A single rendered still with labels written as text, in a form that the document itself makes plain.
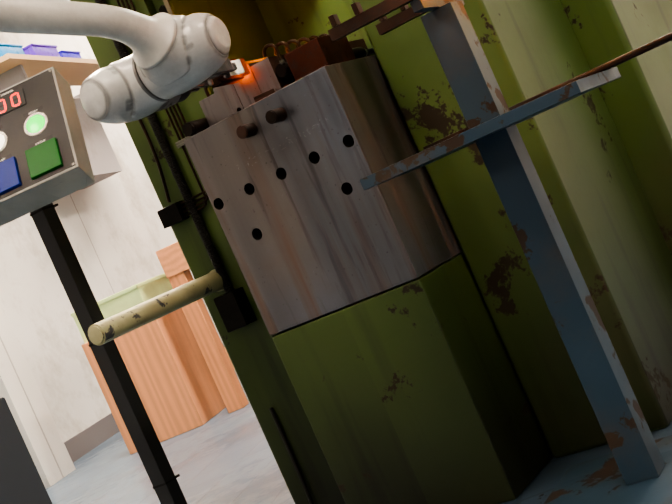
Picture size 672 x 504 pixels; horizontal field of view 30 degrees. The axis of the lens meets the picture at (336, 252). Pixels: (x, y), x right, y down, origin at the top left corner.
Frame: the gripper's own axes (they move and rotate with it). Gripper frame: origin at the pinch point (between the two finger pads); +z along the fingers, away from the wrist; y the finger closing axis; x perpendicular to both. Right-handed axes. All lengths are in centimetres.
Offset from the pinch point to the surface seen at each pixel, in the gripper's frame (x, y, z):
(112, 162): 60, -405, 444
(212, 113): -5.4, -10.4, 5.1
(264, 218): -30.0, -5.1, -0.9
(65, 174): -4.3, -40.1, -11.0
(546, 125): -36, 49, 24
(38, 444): -79, -345, 228
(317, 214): -33.7, 7.0, -0.9
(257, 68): -1.6, 4.2, 5.2
